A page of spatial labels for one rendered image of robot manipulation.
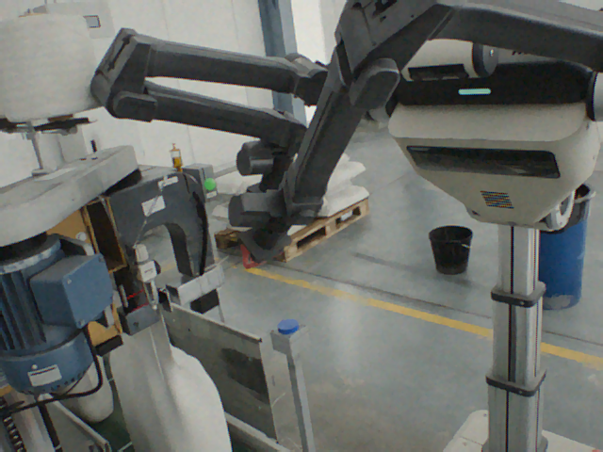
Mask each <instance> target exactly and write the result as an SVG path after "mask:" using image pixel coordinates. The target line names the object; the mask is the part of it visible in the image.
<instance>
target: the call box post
mask: <svg viewBox="0 0 603 452"><path fill-rule="evenodd" d="M286 358H287V365H288V370H289V376H290V382H291V388H292V394H293V399H294V405H295V411H296V417H298V423H299V428H300V435H301V445H302V452H316V447H315V441H314V435H313V429H312V423H310V416H309V410H308V404H307V398H306V392H305V386H304V379H303V373H302V361H301V355H300V352H299V353H298V354H296V355H294V356H293V357H291V356H288V355H286Z"/></svg>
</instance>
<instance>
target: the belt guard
mask: <svg viewBox="0 0 603 452"><path fill-rule="evenodd" d="M93 155H94V156H93ZM94 157H97V158H98V159H94V160H91V159H92V158H94ZM81 158H82V157H80V158H78V159H75V160H73V161H70V162H67V163H65V164H61V165H58V167H57V168H58V170H65V169H74V170H71V171H69V172H67V173H63V174H61V175H59V176H57V177H55V178H52V179H50V180H49V181H43V182H33V181H35V180H36V179H38V178H40V177H43V176H45V175H48V174H45V175H39V176H32V175H31V176H28V177H26V178H24V179H23V180H21V181H18V182H14V183H12V184H9V185H6V186H2V187H0V247H3V246H6V245H10V244H13V242H17V241H21V240H24V239H27V238H29V237H31V236H34V235H37V234H40V233H42V232H46V231H48V230H50V229H51V228H53V226H55V225H56V224H58V223H59V222H61V221H62V220H63V219H65V218H67V217H68V216H70V215H71V214H73V213H74V211H76V210H77V209H79V208H80V207H81V206H83V205H84V204H86V203H87V202H90V201H92V200H93V199H95V197H96V196H98V195H99V194H100V193H102V192H103V191H105V190H107V189H109V188H110V187H112V186H114V184H115V183H117V182H118V181H119V180H121V178H124V177H125V176H127V175H128V174H130V173H131V172H133V171H134V170H135V169H136V168H137V167H138V163H137V159H136V155H135V151H134V147H133V146H132V145H123V146H116V147H111V148H106V149H103V150H100V151H97V152H94V153H93V154H90V155H87V156H84V157H83V158H87V160H80V159H81ZM75 168H78V169H75ZM30 182H31V183H30Z"/></svg>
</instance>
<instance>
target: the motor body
mask: <svg viewBox="0 0 603 452"><path fill-rule="evenodd" d="M59 248H60V243H59V239H58V237H56V236H55V235H51V234H49V235H48V238H47V240H46V241H45V242H44V244H41V245H40V246H38V247H37V248H35V249H33V250H30V251H27V252H25V253H22V254H19V255H15V256H11V257H9V258H5V259H0V365H1V367H2V369H3V372H4V374H5V376H6V379H7V381H8V385H9V386H10V387H11V388H12V389H14V390H16V391H19V392H21V393H23V394H27V395H37V396H39V395H40V394H41V395H47V394H51V393H53V392H56V391H57V390H58V391H59V389H61V388H64V387H66V386H69V385H71V384H72V383H74V382H76V381H77V380H79V379H80V378H81V377H83V376H84V375H85V374H86V373H87V371H88V370H89V369H90V366H91V363H92V360H93V359H92V356H91V353H90V348H89V345H88V342H87V339H86V338H85V336H84V332H83V331H82V329H75V328H73V327H71V326H58V325H45V324H44V322H43V320H42V317H41V313H40V310H39V306H37V303H36V301H35V299H34V296H33V293H32V289H31V287H30V279H31V278H32V277H34V276H35V274H37V273H39V272H40V271H42V270H45V269H46V268H47V267H49V266H51V265H53V264H54V263H56V262H58V261H59V260H61V259H63V257H64V254H63V251H62V250H60V249H59Z"/></svg>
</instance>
